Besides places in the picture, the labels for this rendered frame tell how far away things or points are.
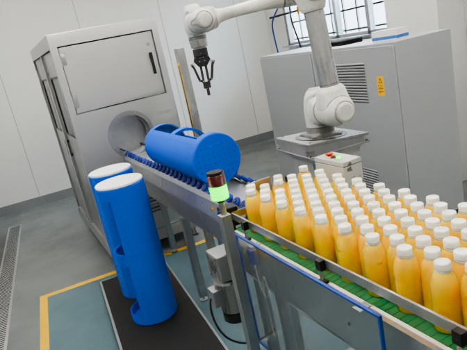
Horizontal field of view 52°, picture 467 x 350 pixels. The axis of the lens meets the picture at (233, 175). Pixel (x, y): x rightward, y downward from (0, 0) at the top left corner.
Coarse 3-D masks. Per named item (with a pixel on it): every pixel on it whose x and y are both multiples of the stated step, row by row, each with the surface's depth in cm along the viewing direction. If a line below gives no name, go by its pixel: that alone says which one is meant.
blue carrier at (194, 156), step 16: (160, 128) 329; (176, 128) 334; (192, 128) 290; (160, 144) 297; (176, 144) 274; (192, 144) 254; (208, 144) 253; (224, 144) 257; (160, 160) 306; (176, 160) 273; (192, 160) 250; (208, 160) 254; (224, 160) 258; (192, 176) 263
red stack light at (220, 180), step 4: (216, 176) 163; (220, 176) 163; (224, 176) 165; (208, 180) 164; (212, 180) 163; (216, 180) 163; (220, 180) 164; (224, 180) 165; (208, 184) 165; (212, 184) 164; (216, 184) 163; (220, 184) 164; (224, 184) 165
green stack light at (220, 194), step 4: (208, 188) 167; (212, 188) 164; (216, 188) 164; (220, 188) 164; (224, 188) 165; (212, 192) 165; (216, 192) 164; (220, 192) 164; (224, 192) 165; (228, 192) 167; (212, 196) 166; (216, 196) 165; (220, 196) 165; (224, 196) 165; (228, 196) 167; (212, 200) 167; (216, 200) 165; (220, 200) 165
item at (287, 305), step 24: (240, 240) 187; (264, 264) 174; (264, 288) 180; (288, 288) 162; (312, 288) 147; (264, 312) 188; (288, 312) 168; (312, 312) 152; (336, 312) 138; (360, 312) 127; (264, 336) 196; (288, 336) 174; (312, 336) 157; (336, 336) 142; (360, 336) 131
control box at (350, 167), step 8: (320, 160) 214; (328, 160) 209; (336, 160) 205; (344, 160) 203; (352, 160) 202; (360, 160) 204; (320, 168) 216; (328, 168) 210; (336, 168) 205; (344, 168) 201; (352, 168) 203; (360, 168) 205; (328, 176) 212; (344, 176) 202; (352, 176) 204; (360, 176) 206
